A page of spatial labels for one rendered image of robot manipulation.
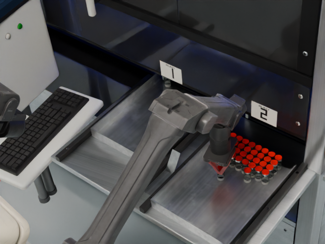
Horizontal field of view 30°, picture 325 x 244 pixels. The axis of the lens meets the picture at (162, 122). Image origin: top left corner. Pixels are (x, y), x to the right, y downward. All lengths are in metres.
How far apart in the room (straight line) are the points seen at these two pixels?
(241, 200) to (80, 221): 1.28
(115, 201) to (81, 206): 1.79
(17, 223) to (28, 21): 1.05
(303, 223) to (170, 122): 1.00
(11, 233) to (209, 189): 0.73
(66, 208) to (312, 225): 1.33
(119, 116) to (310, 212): 0.68
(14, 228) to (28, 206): 1.80
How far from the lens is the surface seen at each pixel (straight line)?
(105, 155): 1.88
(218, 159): 1.65
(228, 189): 1.75
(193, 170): 1.80
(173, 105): 1.12
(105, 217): 1.13
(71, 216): 2.89
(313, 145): 1.74
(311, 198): 1.90
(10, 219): 1.20
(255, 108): 1.77
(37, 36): 2.16
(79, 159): 1.89
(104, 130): 1.95
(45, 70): 2.25
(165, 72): 1.93
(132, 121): 1.97
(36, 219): 2.92
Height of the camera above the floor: 2.23
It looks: 44 degrees down
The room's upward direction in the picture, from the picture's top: 7 degrees counter-clockwise
